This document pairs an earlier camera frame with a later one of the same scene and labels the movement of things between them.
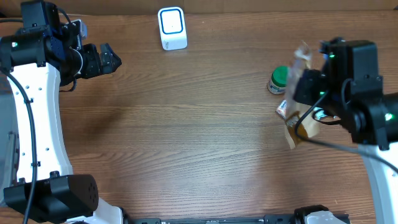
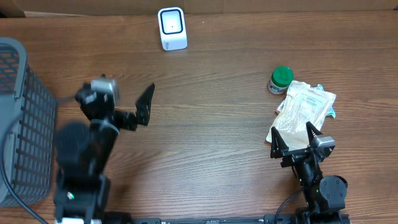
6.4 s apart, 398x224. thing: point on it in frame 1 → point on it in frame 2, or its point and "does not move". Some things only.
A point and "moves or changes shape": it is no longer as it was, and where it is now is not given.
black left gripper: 97,66 → 142,107
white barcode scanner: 173,28 does not move
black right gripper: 309,87 → 279,149
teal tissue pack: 321,115 moves or changes shape
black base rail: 268,219 does not move
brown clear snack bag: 310,123 moves or changes shape
